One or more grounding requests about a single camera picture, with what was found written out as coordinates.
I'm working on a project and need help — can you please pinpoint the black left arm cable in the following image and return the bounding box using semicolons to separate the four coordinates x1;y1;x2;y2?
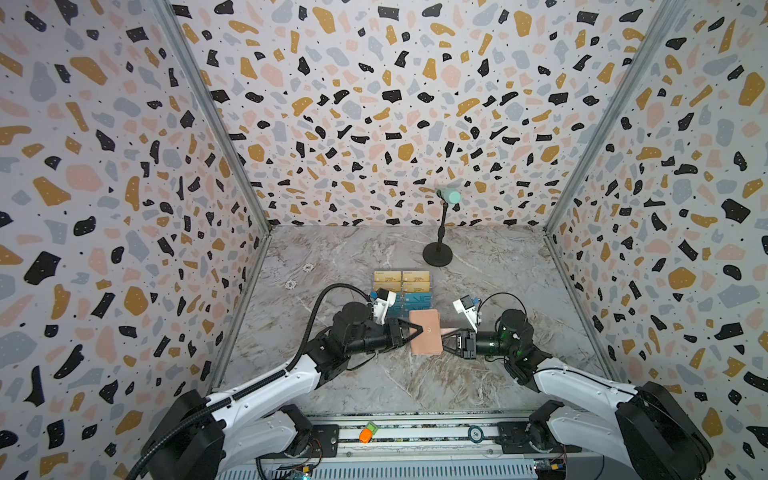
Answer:
122;283;373;480

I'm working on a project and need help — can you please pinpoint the orange green small tool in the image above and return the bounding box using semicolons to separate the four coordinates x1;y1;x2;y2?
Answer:
359;422;379;444

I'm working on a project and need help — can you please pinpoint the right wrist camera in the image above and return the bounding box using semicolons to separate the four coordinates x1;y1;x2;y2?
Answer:
452;295;480;332

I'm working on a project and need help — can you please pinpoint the gold card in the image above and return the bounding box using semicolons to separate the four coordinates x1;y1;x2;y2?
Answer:
373;282;402;292
374;270;402;283
402;282;431;293
402;270;430;283

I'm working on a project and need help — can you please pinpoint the teal card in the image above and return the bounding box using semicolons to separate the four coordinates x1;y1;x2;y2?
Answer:
403;293;432;305
395;304;432;319

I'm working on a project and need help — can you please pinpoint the black microphone stand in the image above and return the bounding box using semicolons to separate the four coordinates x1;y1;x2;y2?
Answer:
422;201;453;267

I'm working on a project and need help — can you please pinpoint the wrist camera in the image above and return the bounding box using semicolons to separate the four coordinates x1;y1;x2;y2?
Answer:
452;295;480;332
371;288;397;325

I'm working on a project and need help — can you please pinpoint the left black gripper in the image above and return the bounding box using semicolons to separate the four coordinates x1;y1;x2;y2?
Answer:
348;316;425;356

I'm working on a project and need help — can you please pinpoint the mint green microphone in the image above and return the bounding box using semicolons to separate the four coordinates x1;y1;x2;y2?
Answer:
436;188;462;205

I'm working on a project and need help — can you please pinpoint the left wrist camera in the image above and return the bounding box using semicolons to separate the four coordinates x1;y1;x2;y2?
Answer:
371;288;397;325

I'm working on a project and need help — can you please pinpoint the gold card back right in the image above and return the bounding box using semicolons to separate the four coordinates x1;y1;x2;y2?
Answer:
402;270;430;283

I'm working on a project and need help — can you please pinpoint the gold card back left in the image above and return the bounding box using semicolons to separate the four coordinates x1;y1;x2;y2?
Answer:
374;270;402;283

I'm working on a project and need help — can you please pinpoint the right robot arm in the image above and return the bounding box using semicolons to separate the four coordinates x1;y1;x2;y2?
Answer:
441;309;714;479

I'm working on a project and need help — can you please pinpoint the clear acrylic card stand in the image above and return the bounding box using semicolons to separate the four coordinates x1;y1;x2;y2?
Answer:
373;270;432;319

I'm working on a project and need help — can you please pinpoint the pink leather card holder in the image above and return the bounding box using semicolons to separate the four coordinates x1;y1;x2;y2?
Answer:
409;309;456;356

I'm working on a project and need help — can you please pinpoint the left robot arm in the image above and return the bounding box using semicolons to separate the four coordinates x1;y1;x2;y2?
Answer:
128;302;423;479

